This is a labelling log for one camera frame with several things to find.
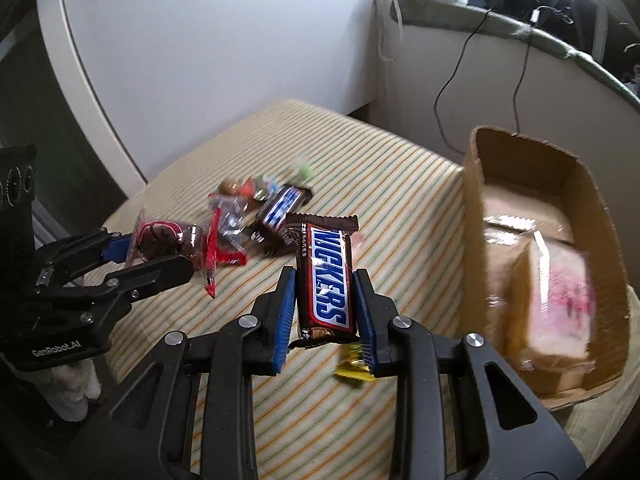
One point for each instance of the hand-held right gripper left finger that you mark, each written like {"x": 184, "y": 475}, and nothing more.
{"x": 282, "y": 320}

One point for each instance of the red and green candy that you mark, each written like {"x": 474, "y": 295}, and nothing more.
{"x": 257, "y": 187}

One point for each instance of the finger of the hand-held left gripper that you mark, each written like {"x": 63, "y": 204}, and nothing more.
{"x": 117, "y": 249}
{"x": 160, "y": 270}

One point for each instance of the person's left hand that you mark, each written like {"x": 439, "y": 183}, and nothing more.
{"x": 75, "y": 390}

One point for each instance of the blue label chocolate bar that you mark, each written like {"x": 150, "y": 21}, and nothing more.
{"x": 280, "y": 210}

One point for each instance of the pink print bread packet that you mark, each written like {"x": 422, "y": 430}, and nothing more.
{"x": 560, "y": 300}

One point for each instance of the brown chocolate bar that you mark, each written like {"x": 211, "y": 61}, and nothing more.
{"x": 322, "y": 280}

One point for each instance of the white charger adapter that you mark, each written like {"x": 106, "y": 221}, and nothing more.
{"x": 535, "y": 14}

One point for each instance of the yellow candy wrapper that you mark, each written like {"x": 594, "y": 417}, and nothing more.
{"x": 350, "y": 367}

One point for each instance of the pale green candy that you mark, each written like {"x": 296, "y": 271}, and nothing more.
{"x": 303, "y": 170}

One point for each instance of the grey-green window sill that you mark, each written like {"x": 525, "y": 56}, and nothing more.
{"x": 550, "y": 42}

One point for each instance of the clear packet with dark snack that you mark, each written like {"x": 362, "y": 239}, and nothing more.
{"x": 160, "y": 235}

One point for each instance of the cardboard box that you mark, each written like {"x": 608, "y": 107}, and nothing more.
{"x": 600, "y": 240}

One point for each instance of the red-edged clear snack packet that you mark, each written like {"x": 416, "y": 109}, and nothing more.
{"x": 227, "y": 230}

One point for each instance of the brown round candy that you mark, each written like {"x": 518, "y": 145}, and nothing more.
{"x": 230, "y": 187}

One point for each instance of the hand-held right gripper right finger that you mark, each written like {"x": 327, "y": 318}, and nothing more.
{"x": 364, "y": 320}

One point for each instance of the white wardrobe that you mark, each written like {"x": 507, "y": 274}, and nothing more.
{"x": 200, "y": 60}

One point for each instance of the striped blanket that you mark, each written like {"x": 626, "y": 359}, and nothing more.
{"x": 380, "y": 180}

